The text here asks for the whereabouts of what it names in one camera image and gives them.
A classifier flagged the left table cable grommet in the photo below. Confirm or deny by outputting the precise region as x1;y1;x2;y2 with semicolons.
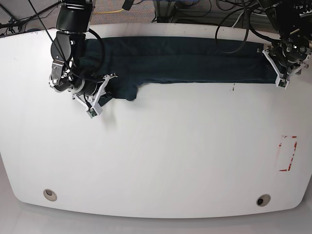
43;189;57;202

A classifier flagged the yellow cable on floor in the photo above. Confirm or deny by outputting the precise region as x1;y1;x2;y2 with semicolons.
94;8;124;15

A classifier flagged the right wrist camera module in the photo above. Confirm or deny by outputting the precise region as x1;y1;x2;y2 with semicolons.
86;105;102;118

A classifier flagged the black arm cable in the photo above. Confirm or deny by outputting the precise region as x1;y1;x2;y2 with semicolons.
214;0;254;54

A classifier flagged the table cable grommet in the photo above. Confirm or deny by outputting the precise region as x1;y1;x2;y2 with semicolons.
43;189;57;202
256;194;271;207

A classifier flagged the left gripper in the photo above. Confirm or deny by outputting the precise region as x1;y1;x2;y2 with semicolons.
261;36;312;82

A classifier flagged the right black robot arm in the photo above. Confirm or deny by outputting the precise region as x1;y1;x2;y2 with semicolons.
49;0;116;117

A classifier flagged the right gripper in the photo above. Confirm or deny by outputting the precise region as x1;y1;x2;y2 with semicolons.
49;59;117;110

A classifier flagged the red tape rectangle marking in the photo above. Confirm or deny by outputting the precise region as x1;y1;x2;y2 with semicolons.
276;136;298;172

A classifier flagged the right table cable grommet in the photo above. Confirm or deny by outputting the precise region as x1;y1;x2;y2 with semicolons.
256;194;271;207

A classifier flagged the dark teal T-shirt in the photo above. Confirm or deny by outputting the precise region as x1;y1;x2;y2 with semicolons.
80;37;276;101

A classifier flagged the black tripod leg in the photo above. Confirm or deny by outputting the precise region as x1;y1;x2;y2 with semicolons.
0;0;60;28

